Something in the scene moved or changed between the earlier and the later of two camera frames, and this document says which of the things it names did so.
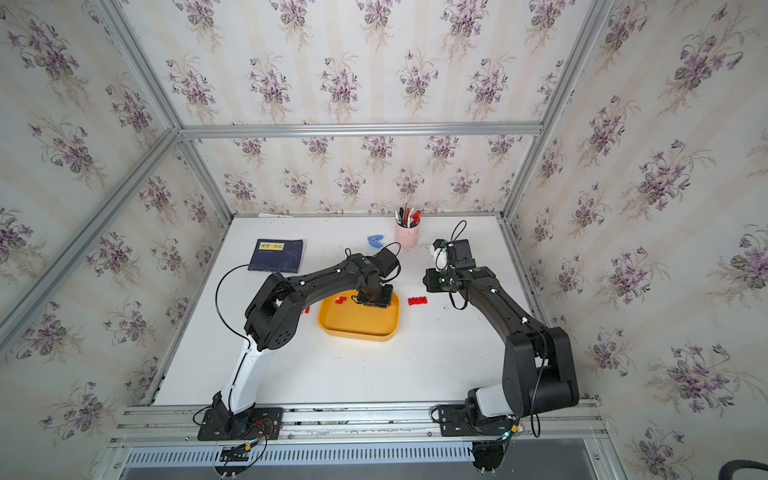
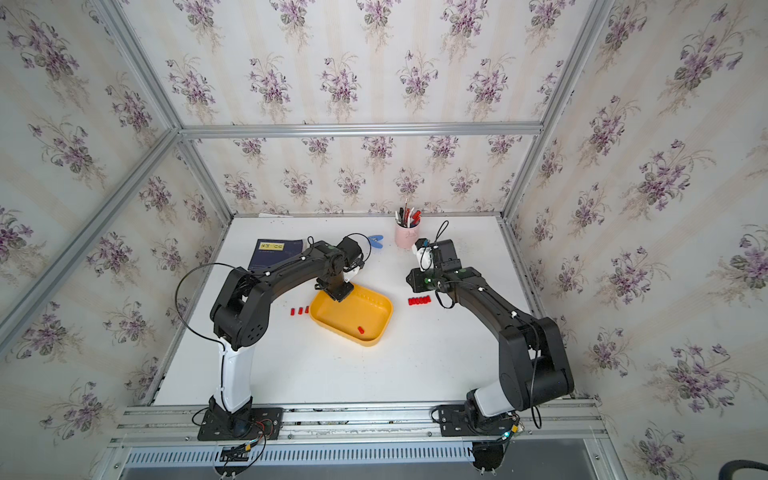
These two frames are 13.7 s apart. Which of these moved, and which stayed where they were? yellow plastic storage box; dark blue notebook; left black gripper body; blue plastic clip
Moved: left black gripper body; yellow plastic storage box
Stayed: dark blue notebook; blue plastic clip
